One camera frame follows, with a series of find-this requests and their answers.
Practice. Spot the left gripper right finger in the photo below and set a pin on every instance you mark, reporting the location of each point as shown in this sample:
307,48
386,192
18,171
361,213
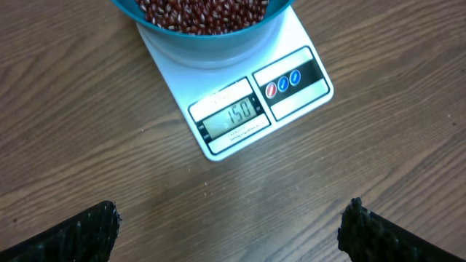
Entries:
368,237

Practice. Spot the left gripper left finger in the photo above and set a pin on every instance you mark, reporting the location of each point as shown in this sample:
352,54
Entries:
87,236

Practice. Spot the white digital kitchen scale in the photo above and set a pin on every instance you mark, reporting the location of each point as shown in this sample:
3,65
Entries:
232,99

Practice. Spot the blue bowl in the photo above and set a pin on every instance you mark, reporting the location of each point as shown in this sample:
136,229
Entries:
217,43

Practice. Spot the red beans in bowl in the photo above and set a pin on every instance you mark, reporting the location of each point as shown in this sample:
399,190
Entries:
203,17

